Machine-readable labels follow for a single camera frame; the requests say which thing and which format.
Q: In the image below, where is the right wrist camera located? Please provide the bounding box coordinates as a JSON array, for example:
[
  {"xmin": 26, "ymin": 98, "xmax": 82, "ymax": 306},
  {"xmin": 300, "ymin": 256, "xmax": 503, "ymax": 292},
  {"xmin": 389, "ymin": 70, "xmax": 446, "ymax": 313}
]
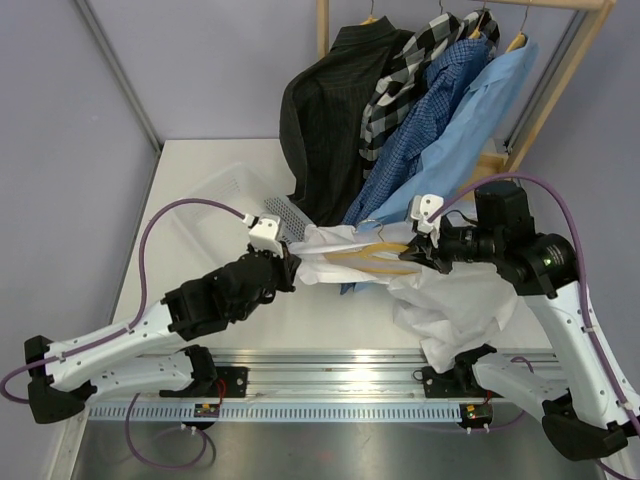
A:
[{"xmin": 407, "ymin": 194, "xmax": 444, "ymax": 234}]

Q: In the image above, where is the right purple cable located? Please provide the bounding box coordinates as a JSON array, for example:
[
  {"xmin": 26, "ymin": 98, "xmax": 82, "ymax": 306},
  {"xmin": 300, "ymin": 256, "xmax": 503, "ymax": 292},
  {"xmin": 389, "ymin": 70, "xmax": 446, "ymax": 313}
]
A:
[{"xmin": 429, "ymin": 172, "xmax": 640, "ymax": 480}]

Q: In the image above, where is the blue plaid shirt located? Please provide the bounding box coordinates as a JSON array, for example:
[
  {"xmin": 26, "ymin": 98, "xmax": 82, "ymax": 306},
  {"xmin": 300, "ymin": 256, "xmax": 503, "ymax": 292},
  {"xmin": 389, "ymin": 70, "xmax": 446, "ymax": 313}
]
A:
[{"xmin": 342, "ymin": 36, "xmax": 492, "ymax": 226}]

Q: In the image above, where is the yellow hanger of white shirt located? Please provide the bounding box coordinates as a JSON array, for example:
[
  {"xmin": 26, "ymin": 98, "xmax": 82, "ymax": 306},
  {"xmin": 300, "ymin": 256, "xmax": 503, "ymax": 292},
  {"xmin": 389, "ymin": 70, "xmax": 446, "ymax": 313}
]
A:
[{"xmin": 324, "ymin": 219, "xmax": 417, "ymax": 275}]

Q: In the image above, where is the aluminium corner frame post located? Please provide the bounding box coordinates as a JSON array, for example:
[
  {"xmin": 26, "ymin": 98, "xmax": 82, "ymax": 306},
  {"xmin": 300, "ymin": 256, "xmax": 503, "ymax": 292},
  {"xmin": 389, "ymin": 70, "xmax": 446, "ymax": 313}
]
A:
[{"xmin": 72, "ymin": 0, "xmax": 164, "ymax": 154}]

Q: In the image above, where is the aluminium rail base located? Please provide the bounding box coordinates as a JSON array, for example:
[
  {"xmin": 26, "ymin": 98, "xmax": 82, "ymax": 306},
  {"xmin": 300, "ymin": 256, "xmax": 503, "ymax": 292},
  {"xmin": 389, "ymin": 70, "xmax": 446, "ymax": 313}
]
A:
[{"xmin": 139, "ymin": 347, "xmax": 561, "ymax": 401}]

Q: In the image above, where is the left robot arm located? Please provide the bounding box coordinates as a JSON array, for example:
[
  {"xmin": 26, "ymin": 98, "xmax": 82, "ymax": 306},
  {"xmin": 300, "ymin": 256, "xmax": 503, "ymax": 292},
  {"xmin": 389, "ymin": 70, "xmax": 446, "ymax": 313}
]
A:
[{"xmin": 24, "ymin": 248, "xmax": 301, "ymax": 424}]

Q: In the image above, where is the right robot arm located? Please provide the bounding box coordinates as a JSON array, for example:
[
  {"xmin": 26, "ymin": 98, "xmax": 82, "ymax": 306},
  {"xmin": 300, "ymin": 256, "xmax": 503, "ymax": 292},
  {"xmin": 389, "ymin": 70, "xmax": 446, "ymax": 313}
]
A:
[{"xmin": 400, "ymin": 174, "xmax": 639, "ymax": 461}]

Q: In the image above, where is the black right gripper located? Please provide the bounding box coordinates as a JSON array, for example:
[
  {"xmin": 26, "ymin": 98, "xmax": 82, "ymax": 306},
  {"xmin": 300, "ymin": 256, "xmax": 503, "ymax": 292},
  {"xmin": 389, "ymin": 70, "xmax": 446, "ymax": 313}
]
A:
[{"xmin": 402, "ymin": 217, "xmax": 505, "ymax": 275}]

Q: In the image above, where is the wooden clothes rack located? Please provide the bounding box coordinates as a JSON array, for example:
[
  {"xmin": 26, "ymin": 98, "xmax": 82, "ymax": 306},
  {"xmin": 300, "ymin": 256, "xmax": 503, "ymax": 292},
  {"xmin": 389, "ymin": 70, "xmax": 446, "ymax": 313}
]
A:
[{"xmin": 315, "ymin": 0, "xmax": 619, "ymax": 204}]

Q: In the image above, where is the white slotted cable duct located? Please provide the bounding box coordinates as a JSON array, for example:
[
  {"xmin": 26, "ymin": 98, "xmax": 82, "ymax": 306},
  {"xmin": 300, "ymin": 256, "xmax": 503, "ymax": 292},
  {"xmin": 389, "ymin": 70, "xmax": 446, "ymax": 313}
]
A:
[{"xmin": 89, "ymin": 401, "xmax": 461, "ymax": 423}]

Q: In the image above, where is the light blue shirt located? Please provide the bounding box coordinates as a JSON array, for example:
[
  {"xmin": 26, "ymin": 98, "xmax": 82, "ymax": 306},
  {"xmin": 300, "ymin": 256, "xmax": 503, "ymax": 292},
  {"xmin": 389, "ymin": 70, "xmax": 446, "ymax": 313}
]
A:
[{"xmin": 342, "ymin": 37, "xmax": 538, "ymax": 227}]

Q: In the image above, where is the black white checkered shirt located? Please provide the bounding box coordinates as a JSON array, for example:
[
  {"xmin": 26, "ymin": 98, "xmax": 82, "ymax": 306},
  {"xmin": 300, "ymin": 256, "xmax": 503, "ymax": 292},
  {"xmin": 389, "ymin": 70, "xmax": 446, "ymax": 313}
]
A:
[{"xmin": 358, "ymin": 10, "xmax": 500, "ymax": 177}]

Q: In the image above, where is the black pinstripe shirt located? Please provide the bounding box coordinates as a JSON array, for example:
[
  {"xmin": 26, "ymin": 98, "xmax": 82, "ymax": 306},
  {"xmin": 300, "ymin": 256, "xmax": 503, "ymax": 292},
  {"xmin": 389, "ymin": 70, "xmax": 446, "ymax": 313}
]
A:
[{"xmin": 279, "ymin": 18, "xmax": 413, "ymax": 226}]

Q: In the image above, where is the purple cable under duct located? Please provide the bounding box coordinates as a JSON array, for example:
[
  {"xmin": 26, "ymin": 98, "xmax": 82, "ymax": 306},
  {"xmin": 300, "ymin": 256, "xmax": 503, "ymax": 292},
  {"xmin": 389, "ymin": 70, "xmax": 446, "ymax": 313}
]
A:
[{"xmin": 122, "ymin": 392, "xmax": 219, "ymax": 474}]

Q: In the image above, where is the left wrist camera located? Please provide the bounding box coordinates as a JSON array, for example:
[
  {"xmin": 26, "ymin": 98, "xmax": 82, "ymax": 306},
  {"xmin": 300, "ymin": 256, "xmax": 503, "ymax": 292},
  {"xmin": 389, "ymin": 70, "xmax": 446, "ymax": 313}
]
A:
[{"xmin": 242, "ymin": 214, "xmax": 282, "ymax": 252}]

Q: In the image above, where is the hanger of black shirt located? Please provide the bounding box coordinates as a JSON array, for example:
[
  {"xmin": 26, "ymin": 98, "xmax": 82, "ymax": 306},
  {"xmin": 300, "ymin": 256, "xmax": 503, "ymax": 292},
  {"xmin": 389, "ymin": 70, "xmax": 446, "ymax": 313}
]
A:
[{"xmin": 360, "ymin": 0, "xmax": 379, "ymax": 26}]

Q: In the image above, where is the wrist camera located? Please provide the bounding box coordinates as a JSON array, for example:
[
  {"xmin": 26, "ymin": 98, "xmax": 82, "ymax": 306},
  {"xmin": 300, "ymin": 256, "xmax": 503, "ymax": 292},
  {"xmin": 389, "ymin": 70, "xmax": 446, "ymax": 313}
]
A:
[
  {"xmin": 407, "ymin": 194, "xmax": 444, "ymax": 234},
  {"xmin": 242, "ymin": 214, "xmax": 282, "ymax": 252}
]

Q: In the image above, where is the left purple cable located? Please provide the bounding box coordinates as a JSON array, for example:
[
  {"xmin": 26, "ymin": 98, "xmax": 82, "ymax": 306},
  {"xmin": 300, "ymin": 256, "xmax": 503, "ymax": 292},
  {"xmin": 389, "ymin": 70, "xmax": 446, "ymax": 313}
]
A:
[{"xmin": 0, "ymin": 197, "xmax": 251, "ymax": 404}]

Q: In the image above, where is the white plastic laundry basket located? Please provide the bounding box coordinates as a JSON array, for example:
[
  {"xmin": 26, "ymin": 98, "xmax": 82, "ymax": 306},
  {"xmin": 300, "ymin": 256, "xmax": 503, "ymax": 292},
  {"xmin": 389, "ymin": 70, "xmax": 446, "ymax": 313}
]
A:
[{"xmin": 172, "ymin": 163, "xmax": 311, "ymax": 266}]

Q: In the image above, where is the hanger of plaid shirt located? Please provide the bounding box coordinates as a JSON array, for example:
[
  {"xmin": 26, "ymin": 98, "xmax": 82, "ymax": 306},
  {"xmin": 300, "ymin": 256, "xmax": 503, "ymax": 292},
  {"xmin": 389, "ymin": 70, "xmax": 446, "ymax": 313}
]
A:
[{"xmin": 468, "ymin": 1, "xmax": 493, "ymax": 40}]

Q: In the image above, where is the yellow hanger of blue shirt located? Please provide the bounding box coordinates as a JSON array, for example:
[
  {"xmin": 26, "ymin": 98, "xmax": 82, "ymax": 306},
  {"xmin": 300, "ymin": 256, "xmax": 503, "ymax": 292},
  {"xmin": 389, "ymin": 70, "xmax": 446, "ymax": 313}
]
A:
[{"xmin": 505, "ymin": 4, "xmax": 530, "ymax": 54}]

